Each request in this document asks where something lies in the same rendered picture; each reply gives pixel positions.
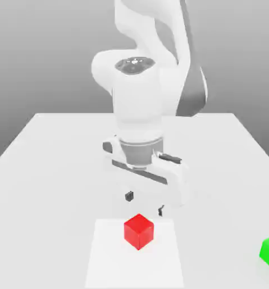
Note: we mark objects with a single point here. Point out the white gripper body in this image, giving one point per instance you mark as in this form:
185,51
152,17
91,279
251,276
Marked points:
148,182

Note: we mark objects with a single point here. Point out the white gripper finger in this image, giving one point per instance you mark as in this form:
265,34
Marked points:
160,210
129,196

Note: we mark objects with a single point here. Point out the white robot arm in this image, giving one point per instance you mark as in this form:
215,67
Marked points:
136,101

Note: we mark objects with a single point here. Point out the small red cube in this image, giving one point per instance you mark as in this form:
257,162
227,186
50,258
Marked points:
138,231

